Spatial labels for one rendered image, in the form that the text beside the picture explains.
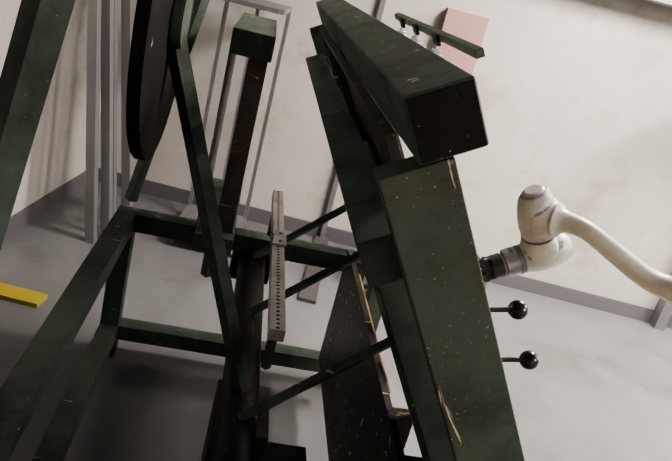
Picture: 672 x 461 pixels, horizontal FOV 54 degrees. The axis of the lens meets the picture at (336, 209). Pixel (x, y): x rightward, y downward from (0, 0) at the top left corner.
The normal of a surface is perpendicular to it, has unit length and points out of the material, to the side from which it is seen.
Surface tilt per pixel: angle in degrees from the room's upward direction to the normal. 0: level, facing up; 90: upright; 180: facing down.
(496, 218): 90
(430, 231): 90
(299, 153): 90
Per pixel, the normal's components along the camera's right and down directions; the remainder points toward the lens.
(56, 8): 0.70, 0.50
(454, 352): 0.08, 0.35
